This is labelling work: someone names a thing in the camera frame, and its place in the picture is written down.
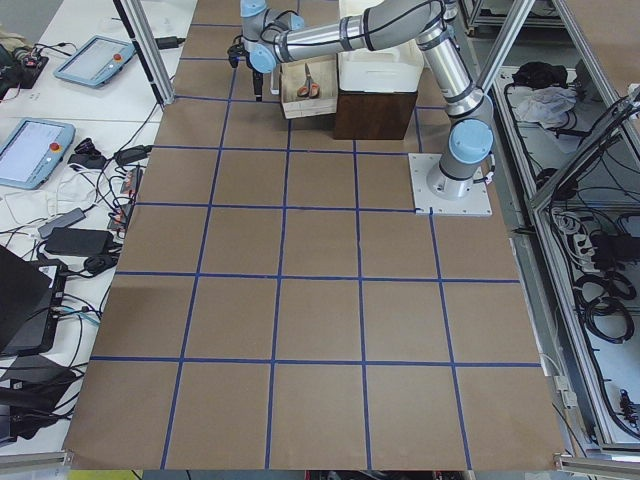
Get dark wooden cabinet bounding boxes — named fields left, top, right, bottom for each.
left=333, top=90, right=418, bottom=140

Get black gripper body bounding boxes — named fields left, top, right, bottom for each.
left=227, top=42, right=249, bottom=62

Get blue teach pendant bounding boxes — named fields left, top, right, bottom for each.
left=53, top=35, right=136, bottom=88
left=1, top=117, right=76, bottom=190

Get grey orange scissors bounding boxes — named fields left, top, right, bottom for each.
left=296, top=63, right=320, bottom=99

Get black power brick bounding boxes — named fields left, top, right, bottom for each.
left=44, top=228, right=114, bottom=257

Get wooden drawer with white handle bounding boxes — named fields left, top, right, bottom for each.
left=270, top=55, right=338, bottom=120

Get white plastic tray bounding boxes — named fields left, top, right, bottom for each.
left=338, top=38, right=425, bottom=93

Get black laptop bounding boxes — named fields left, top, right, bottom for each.
left=1, top=247, right=67, bottom=357

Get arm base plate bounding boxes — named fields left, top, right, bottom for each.
left=408, top=153, right=492, bottom=217

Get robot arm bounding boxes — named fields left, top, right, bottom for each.
left=227, top=1, right=494, bottom=200

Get aluminium frame post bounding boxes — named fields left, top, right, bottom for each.
left=113, top=0, right=175, bottom=108

